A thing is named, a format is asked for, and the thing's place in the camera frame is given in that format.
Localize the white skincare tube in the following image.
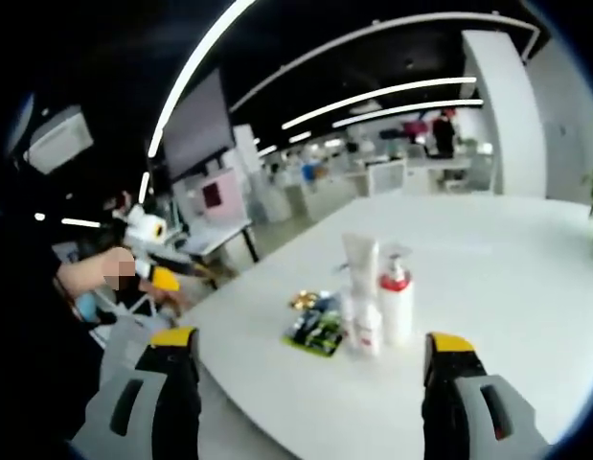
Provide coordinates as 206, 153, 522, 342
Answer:
341, 232, 379, 308

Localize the grey mesh office chair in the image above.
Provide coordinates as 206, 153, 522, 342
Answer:
97, 313, 182, 432

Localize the long curved ceiling light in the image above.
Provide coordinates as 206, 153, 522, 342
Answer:
147, 0, 257, 157

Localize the pink board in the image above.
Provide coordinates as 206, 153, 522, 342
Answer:
193, 170, 244, 221

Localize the gold snack packet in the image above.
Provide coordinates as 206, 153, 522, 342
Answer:
289, 288, 319, 311

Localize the white pump bottle red collar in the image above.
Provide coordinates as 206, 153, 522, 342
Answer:
377, 243, 416, 347

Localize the green black snack packet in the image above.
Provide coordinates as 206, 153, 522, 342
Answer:
282, 306, 345, 358

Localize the large dark screen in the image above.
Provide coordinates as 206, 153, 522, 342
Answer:
162, 69, 236, 182

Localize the black-legged side table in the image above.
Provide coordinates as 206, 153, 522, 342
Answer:
180, 218, 259, 291

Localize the blue white small packet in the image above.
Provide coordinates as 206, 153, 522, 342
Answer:
314, 291, 343, 313

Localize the person's left hand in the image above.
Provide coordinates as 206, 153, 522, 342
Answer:
63, 252, 108, 295

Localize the ceiling light strip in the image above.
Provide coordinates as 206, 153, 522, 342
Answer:
281, 76, 478, 130
331, 99, 484, 129

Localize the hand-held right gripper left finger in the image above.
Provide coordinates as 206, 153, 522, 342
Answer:
84, 325, 203, 460

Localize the small skincare bottle red label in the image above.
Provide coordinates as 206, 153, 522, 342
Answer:
353, 301, 384, 359

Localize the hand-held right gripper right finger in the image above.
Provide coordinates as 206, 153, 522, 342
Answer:
422, 331, 551, 460

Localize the ceiling air conditioner unit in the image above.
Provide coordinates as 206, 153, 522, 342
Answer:
25, 105, 95, 174

